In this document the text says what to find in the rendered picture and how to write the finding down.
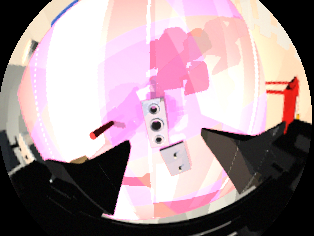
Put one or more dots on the red peg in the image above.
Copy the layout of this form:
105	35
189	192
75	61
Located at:
97	132

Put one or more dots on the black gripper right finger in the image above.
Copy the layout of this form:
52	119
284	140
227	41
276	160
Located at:
241	156

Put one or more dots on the grey rectangular base with two pins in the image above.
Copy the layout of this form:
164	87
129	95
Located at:
175	158

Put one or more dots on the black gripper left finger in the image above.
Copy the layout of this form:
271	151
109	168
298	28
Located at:
100	178

